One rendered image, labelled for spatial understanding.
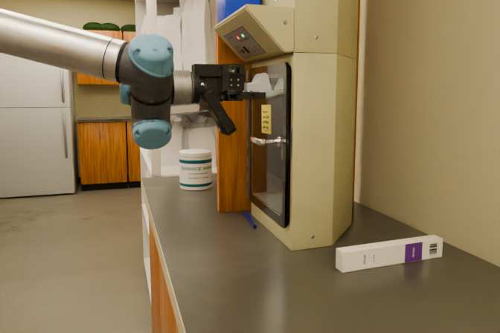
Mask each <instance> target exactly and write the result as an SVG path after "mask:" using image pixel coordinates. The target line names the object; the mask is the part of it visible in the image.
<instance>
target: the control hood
mask: <svg viewBox="0 0 500 333"><path fill-rule="evenodd" d="M242 26H243V27H244V28H245V29H246V31H247V32H248V33H249V34H250V35H251V36H252V37H253V39H254V40H255V41H256V42H257V43H258V44H259V46H260V47H261V48H262V49H263V50H264V51H265V52H266V53H265V54H260V55H257V56H252V57H249V58H246V59H243V58H242V57H241V56H240V55H239V54H238V53H237V51H236V50H235V49H234V48H233V47H232V46H231V45H230V44H229V43H228V41H227V40H226V39H225V38H224V36H225V35H227V34H229V33H230V32H232V31H234V30H236V29H238V28H240V27H242ZM214 31H215V32H216V33H217V34H218V35H219V36H220V37H221V38H222V40H223V41H224V42H225V43H226V44H227V45H228V46H229V47H230V48H231V50H232V51H233V52H235V54H236V55H238V57H239V58H240V59H241V60H242V61H244V62H254V61H258V60H261V59H267V58H270V57H274V56H280V55H283V54H289V53H292V52H293V51H294V8H293V7H281V6H270V5H259V4H246V5H244V6H243V7H241V8H240V9H239V10H237V11H236V12H234V13H232V14H231V15H230V16H228V17H227V18H225V19H224V20H222V21H221V22H220V23H218V24H217V25H215V26H214Z"/></svg>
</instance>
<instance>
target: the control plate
mask: <svg viewBox="0 0 500 333"><path fill-rule="evenodd" d="M241 34H242V35H244V37H243V36H242V35H241ZM237 36H238V37H239V38H240V39H238V38H237ZM224 38H225V39H226V40H227V41H228V43H229V44H230V45H231V46H232V47H233V48H234V49H235V50H236V51H237V53H238V54H239V55H240V56H241V57H242V58H243V59H246V58H249V57H252V56H257V55H260V54H265V53H266V52H265V51H264V50H263V49H262V48H261V47H260V46H259V44H258V43H257V42H256V41H255V40H254V39H253V37H252V36H251V35H250V34H249V33H248V32H247V31H246V29H245V28H244V27H243V26H242V27H240V28H238V29H236V30H234V31H232V32H230V33H229V34H227V35H225V36H224ZM254 45H255V46H256V48H252V49H251V48H250V47H251V46H252V47H254ZM243 46H245V47H246V48H248V47H249V48H250V50H248V49H247V50H248V51H249V52H250V53H249V54H248V53H247V52H246V50H245V49H244V48H243ZM241 49H243V50H244V51H245V53H243V52H242V51H241ZM239 51H240V52H241V53H240V52H239Z"/></svg>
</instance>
